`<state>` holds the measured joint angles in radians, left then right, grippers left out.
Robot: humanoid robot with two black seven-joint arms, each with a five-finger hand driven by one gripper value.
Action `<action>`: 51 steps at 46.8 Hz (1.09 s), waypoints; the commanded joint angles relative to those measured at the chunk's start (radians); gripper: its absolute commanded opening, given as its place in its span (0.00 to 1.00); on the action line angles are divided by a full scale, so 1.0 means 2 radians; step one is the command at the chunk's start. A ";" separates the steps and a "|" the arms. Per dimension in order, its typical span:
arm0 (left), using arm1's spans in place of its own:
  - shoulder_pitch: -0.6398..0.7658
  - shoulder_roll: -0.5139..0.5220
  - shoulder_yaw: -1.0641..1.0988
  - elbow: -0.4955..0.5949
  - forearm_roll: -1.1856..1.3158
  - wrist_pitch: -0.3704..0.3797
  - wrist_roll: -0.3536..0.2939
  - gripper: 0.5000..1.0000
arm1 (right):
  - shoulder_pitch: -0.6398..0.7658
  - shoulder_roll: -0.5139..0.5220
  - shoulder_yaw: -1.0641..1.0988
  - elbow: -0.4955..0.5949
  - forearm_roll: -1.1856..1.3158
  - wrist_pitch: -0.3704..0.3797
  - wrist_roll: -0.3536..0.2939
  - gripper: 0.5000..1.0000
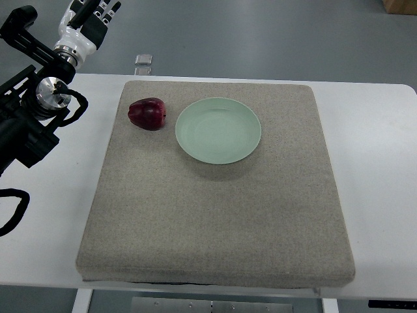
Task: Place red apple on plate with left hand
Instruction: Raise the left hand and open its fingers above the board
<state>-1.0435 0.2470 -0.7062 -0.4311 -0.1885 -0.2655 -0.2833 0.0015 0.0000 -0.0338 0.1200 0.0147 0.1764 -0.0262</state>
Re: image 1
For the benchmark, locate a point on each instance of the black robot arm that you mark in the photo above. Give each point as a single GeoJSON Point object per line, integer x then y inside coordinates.
{"type": "Point", "coordinates": [35, 103]}

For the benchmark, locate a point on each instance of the silver floor outlet cover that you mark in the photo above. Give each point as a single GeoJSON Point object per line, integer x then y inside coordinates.
{"type": "Point", "coordinates": [143, 59]}

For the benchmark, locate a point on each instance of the black table control panel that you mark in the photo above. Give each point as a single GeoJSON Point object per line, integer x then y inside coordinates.
{"type": "Point", "coordinates": [393, 304]}

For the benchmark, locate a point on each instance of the light green plate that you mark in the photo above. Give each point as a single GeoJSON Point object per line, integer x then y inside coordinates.
{"type": "Point", "coordinates": [218, 130]}

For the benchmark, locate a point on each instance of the cardboard box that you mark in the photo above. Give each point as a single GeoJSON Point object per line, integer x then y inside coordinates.
{"type": "Point", "coordinates": [406, 7]}

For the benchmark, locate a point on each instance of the red apple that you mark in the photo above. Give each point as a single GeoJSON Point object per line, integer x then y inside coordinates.
{"type": "Point", "coordinates": [148, 113]}

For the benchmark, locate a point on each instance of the beige fabric cushion mat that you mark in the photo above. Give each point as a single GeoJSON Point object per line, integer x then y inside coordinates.
{"type": "Point", "coordinates": [271, 220]}

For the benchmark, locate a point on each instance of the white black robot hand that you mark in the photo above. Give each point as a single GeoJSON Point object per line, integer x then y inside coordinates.
{"type": "Point", "coordinates": [83, 28]}

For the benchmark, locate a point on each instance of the metal table frame bracket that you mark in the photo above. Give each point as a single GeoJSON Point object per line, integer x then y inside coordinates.
{"type": "Point", "coordinates": [149, 304]}

